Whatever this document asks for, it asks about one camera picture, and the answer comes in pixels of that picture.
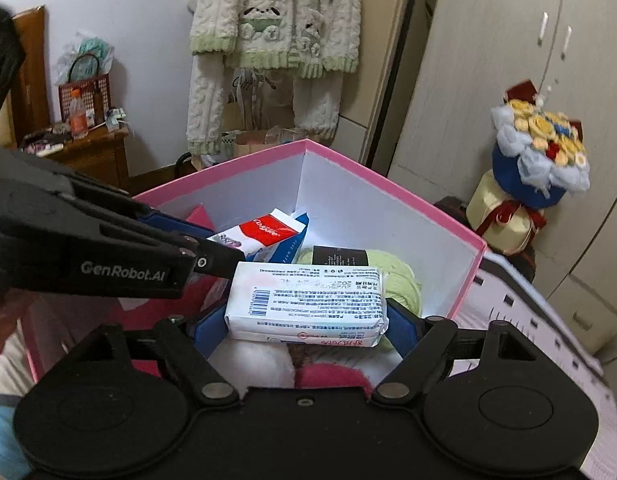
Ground grey wardrobe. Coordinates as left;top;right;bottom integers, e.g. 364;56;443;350
389;0;617;356

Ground pink fluffy hair clip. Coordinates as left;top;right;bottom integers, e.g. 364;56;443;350
293;362;377;394

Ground wooden nightstand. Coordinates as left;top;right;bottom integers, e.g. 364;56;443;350
21;125;132;194

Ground light blue cloth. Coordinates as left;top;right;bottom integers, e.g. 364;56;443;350
0;395;34;480

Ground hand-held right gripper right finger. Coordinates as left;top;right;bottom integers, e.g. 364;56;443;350
371;300;539;406

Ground pink cardboard box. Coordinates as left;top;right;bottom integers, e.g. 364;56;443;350
26;139;488;386

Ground orange drink bottle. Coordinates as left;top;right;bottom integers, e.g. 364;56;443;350
68;89;89;136

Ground crochet flower bouquet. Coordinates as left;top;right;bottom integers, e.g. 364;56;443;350
466;79;592;257

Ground wooden headboard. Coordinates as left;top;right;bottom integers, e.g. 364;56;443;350
8;5;52;149

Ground small tissue pack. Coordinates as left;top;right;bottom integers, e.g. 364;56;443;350
106;107;130;134

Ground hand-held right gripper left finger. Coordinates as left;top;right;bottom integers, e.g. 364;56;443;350
72;305;242;407

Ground red woven basket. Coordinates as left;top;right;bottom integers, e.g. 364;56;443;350
57;55;112;124

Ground plastic bag green contents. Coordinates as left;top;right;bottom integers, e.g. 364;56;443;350
56;30;114;86

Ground striped tablecloth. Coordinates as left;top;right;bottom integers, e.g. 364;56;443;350
453;255;617;480

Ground brown paper bag green handle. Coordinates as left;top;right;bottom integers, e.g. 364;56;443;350
232;127;309;161

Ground dark stool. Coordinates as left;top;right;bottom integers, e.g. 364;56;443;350
433;197;537;281

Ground white soft packet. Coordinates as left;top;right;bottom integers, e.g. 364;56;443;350
224;261;389;349

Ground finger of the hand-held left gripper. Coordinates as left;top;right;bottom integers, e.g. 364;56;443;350
177;237;247;279
133;200;217;242

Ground beige wardrobe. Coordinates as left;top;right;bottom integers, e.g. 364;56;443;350
339;0;439;167

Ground red white toothpaste box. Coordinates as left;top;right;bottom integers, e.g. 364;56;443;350
206;208;309;261

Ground white green fleece jacket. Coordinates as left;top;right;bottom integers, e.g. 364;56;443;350
188;0;364;80

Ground white fleece pants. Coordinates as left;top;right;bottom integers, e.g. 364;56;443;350
186;52;342;157

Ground green yarn ball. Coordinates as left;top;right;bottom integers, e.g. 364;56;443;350
293;245;423;356

